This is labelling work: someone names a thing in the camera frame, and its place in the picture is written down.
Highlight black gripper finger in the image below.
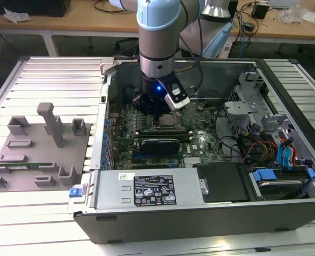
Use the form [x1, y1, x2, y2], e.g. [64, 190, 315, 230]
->
[159, 101, 172, 116]
[132, 93, 160, 116]

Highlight silver-topped CPU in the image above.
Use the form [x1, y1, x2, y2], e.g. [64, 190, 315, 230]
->
[157, 114, 177, 128]

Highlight metal socket cover frame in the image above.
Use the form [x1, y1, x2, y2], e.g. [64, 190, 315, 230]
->
[152, 113, 184, 131]

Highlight CPU socket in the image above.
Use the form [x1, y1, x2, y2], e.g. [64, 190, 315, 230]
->
[151, 111, 185, 131]

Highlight RAM slot with white clips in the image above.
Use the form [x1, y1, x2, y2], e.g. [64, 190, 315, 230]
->
[135, 129, 193, 134]
[135, 135, 194, 141]

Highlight RAM slot with black clips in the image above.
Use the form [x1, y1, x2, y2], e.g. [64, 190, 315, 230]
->
[136, 132, 193, 137]

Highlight black graphics card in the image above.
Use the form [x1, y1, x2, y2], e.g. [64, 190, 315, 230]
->
[135, 137, 182, 155]

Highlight black office chair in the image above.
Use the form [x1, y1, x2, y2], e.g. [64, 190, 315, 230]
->
[116, 37, 140, 58]

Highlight silver finned heatsink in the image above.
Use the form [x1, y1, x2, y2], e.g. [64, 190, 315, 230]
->
[183, 156, 202, 168]

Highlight green motherboard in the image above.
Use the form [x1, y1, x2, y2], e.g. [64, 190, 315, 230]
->
[108, 95, 227, 170]

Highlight silver disk bay cage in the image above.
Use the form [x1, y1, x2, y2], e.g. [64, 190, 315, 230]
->
[223, 70, 272, 139]

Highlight pale blue teach pendant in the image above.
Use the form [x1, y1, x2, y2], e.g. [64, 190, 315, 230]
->
[202, 21, 233, 58]

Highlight wooden desk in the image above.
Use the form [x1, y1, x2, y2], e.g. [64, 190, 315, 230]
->
[0, 0, 315, 57]

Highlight grey power supply unit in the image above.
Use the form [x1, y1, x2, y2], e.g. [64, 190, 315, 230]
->
[89, 167, 205, 210]

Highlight black plastic shroud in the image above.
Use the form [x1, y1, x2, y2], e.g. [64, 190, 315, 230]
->
[196, 162, 250, 203]

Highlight black open PC case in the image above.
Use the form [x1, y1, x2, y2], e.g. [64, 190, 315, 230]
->
[66, 57, 315, 245]

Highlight grey parts rack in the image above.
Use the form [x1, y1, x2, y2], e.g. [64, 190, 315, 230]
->
[0, 102, 94, 193]

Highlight small black power adapter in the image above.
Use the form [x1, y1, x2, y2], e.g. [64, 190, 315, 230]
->
[251, 3, 270, 20]

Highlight green RAM stick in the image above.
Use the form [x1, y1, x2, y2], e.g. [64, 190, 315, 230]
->
[0, 162, 53, 169]

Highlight hard disk in blue carrier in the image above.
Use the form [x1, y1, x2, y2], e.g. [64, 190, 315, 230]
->
[249, 166, 315, 201]

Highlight large black box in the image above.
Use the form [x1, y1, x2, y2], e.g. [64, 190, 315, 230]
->
[0, 0, 72, 15]

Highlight crumpled white plastic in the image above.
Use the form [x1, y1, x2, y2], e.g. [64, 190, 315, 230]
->
[3, 6, 32, 24]

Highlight clear plastic bag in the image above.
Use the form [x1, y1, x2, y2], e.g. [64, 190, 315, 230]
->
[278, 4, 304, 25]

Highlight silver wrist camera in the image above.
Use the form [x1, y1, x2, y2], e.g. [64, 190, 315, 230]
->
[164, 82, 191, 110]

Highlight red yellow power wires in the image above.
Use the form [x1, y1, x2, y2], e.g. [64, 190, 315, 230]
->
[241, 140, 280, 163]

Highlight blue flat wire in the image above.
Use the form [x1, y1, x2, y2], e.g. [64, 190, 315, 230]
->
[285, 145, 295, 171]
[277, 142, 287, 169]

